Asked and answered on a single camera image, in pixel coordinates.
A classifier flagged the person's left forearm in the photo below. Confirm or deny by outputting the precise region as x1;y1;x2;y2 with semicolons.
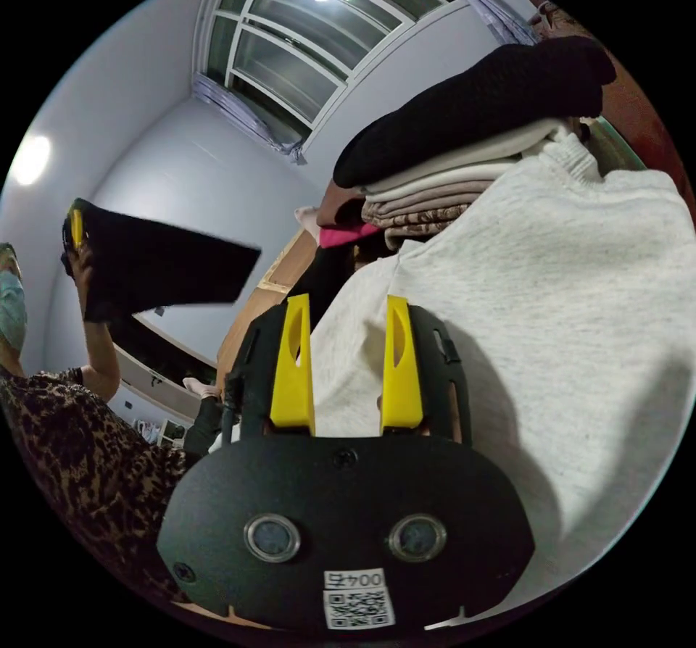
81;310;123;402

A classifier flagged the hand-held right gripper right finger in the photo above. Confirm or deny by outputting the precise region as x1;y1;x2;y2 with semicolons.
380;295;425;433

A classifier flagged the pile of clothes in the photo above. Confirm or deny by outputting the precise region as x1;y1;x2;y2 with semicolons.
293;36;696;614

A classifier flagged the person's body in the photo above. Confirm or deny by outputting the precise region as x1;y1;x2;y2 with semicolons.
0;243;229;608

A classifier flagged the white framed window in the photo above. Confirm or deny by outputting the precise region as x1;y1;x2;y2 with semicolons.
194;0;471;155

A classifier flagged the dark green long sleeve shirt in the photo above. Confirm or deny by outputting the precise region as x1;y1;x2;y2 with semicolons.
71;197;264;325

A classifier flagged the lilac curtain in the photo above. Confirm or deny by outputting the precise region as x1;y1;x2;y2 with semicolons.
454;0;540;46
191;72;307;165

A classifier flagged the person's left hand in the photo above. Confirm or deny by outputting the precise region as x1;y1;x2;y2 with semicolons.
69;244;98;324

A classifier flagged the round ceiling lamp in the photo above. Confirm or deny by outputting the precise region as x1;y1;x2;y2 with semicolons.
9;135;53;187

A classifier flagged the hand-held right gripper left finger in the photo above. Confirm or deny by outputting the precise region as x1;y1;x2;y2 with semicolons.
269;293;317;438

